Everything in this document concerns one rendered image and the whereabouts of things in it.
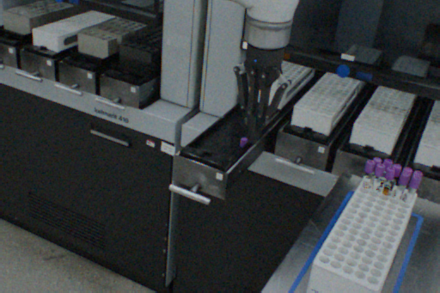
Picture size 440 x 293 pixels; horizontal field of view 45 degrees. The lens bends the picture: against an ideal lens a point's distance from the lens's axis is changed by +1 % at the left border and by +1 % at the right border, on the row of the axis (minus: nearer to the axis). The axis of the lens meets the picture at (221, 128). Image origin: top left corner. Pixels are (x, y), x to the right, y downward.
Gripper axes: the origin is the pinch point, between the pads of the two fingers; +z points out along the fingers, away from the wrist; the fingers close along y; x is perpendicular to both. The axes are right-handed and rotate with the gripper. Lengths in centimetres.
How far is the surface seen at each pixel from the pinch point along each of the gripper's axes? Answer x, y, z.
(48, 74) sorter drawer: -7, 75, 16
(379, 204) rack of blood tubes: 9.8, -31.1, -1.3
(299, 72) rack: -42.2, 8.4, 6.1
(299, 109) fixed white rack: -19.0, -2.3, 3.5
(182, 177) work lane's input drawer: 11.6, 10.9, 12.1
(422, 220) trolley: 0.8, -38.1, 5.1
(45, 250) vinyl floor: -1, 82, 91
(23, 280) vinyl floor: 14, 76, 89
